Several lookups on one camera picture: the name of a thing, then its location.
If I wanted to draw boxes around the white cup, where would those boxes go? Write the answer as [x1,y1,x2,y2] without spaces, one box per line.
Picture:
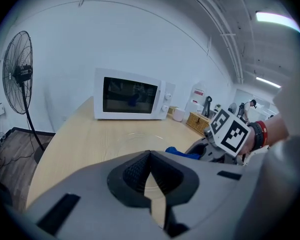
[173,108,185,123]

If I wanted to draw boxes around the wicker tissue box organizer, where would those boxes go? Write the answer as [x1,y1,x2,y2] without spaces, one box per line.
[187,111,213,136]

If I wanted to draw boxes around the black wristwatch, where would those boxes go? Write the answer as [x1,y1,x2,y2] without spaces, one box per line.
[247,121,264,151]

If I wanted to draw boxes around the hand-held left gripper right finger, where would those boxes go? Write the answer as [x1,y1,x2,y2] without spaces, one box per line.
[151,150,257,239]

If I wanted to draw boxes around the black floor cable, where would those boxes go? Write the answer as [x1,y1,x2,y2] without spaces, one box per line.
[0,143,38,170]

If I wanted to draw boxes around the red wristband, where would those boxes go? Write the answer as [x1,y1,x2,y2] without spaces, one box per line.
[255,120,268,146]

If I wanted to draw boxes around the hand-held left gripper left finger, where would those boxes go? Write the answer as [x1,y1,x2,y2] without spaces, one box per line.
[23,150,170,240]

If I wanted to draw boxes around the white cardboard box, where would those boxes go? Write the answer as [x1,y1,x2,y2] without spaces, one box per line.
[188,99,205,115]

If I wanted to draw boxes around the black upright handle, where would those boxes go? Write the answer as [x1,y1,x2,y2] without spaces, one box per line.
[202,95,214,117]

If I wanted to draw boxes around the white microwave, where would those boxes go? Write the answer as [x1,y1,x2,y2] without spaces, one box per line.
[93,67,177,121]

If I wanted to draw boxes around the black standing fan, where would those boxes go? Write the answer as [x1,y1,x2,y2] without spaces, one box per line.
[2,30,53,165]

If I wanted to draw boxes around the long ceiling light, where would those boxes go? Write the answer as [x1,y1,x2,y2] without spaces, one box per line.
[255,11,300,34]
[256,76,282,89]

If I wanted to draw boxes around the white ceiling pipes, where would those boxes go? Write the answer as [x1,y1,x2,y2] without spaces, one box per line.
[184,0,245,85]

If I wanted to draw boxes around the blue cloth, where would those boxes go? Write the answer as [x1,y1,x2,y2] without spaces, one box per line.
[165,145,202,161]

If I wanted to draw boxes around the person's right hand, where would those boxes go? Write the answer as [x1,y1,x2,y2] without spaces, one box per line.
[236,130,256,164]

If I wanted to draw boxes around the person's right forearm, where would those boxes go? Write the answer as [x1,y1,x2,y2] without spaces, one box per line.
[249,111,290,151]

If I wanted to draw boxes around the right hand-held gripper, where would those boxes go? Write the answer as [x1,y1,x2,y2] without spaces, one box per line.
[184,108,252,165]

